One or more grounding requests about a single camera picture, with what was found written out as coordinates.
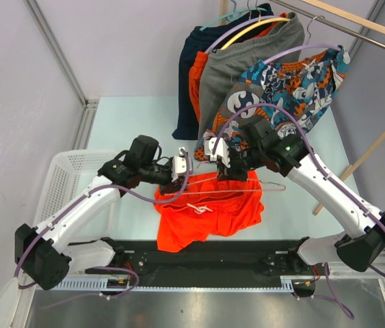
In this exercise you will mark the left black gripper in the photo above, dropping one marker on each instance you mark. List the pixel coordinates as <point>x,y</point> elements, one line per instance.
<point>169,186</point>

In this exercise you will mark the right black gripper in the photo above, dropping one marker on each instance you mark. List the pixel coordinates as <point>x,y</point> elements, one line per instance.
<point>231,173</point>

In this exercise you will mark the bright orange shorts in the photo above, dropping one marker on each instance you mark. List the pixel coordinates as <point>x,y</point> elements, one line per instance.
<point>195,217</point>

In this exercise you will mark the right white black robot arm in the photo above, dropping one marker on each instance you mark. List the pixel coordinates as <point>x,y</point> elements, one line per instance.
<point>363,235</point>

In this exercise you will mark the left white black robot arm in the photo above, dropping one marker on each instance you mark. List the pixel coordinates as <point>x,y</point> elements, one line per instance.
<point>47,252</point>

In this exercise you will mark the patterned blue orange shorts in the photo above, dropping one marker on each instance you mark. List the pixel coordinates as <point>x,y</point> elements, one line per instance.
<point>288,96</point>

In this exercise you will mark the grey shorts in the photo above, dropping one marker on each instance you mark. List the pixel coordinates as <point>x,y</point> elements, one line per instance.
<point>222,70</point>

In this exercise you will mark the dark orange hanging shorts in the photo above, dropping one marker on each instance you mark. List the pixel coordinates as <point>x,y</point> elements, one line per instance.
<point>201,59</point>

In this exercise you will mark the yellow hanger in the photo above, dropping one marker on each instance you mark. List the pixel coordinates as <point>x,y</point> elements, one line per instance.
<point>254,26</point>

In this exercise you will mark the purple hanger rear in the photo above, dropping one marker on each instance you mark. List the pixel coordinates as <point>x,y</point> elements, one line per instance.
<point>236,28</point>

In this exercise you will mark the purple hanger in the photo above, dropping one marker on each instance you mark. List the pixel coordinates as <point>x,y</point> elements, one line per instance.
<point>287,43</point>
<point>236,28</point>

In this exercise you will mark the navy blue shorts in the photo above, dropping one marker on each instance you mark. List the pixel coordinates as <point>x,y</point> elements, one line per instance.
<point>200,40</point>

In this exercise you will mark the purple hanger front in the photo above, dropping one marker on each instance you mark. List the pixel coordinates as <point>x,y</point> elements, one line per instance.
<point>287,43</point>

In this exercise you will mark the teal hanger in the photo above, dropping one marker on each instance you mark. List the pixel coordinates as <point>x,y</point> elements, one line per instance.
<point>229,11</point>

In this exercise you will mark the white plastic laundry basket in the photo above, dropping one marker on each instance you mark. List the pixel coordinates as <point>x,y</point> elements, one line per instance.
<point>68,175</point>

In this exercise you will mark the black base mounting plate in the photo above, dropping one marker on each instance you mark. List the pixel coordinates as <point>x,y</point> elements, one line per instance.
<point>213,264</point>

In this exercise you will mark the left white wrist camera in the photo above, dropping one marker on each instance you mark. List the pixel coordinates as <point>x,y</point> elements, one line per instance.
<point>181,164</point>

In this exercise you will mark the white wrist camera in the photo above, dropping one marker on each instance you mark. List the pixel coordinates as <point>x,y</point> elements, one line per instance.
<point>181,164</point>
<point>216,150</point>

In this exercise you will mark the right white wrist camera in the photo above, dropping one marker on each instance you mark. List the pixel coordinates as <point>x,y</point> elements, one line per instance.
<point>216,150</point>

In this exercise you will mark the aluminium frame post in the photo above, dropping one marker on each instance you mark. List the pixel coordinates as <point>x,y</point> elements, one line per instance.
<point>47,33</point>

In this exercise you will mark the white slotted cable duct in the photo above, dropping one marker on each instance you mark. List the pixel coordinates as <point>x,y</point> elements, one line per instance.
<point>101,284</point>

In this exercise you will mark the wooden clothes rack frame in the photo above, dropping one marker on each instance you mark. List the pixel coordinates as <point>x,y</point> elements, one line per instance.
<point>359,109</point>

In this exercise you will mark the metal clothes rail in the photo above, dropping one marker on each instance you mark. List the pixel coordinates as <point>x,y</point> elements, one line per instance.
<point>321,19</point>

